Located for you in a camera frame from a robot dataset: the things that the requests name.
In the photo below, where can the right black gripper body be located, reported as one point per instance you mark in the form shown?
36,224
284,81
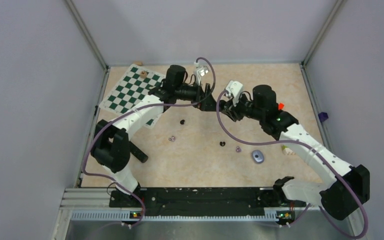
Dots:
236,111

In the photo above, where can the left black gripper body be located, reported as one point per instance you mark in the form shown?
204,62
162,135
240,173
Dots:
200,101

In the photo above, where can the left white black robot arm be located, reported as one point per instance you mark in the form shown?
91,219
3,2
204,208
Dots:
111,146

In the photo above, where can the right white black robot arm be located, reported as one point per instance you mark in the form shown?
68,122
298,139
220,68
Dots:
344,189

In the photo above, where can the grey purple charging case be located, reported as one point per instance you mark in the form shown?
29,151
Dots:
257,156

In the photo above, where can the red block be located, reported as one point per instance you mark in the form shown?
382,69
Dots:
280,106

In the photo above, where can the purple earbud left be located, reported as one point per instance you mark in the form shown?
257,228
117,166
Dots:
172,138

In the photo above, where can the green white toy brick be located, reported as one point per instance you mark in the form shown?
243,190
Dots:
287,151

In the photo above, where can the wooden chess piece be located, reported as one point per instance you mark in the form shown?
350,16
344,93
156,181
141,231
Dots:
143,74

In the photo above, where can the green white chessboard mat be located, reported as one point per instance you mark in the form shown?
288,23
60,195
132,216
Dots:
128,91

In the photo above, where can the black cuboid bar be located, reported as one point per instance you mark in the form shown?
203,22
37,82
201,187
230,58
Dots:
138,153

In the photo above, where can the purple object at edge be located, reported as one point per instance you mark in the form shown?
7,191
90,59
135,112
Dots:
323,116

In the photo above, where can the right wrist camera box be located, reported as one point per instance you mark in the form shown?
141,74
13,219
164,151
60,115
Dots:
234,89

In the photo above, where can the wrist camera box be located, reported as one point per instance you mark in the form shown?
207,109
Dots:
201,71
234,89

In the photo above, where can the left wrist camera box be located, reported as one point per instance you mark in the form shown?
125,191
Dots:
201,71

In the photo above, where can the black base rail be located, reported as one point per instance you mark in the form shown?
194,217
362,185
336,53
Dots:
203,201

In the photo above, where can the white perforated cable duct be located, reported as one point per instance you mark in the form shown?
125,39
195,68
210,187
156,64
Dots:
128,216

